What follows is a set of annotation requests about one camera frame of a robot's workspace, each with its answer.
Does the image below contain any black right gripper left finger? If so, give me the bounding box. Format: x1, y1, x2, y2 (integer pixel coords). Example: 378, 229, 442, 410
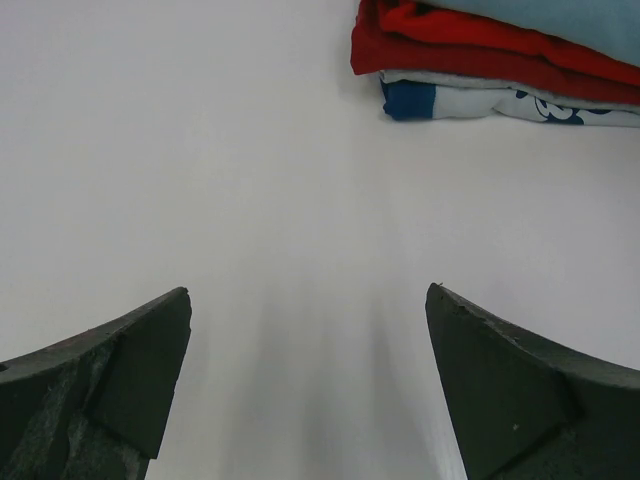
1, 287, 192, 479

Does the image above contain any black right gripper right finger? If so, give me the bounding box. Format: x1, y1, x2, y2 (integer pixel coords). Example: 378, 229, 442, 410
425, 284, 639, 479

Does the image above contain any white blue folded t-shirt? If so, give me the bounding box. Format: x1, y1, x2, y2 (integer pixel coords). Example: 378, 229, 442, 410
379, 70, 639, 128

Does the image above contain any red folded t-shirt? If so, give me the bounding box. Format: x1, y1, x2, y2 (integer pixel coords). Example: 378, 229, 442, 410
351, 1, 639, 107

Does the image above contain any light blue folded t-shirt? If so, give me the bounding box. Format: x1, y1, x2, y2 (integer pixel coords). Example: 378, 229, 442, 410
432, 0, 639, 65

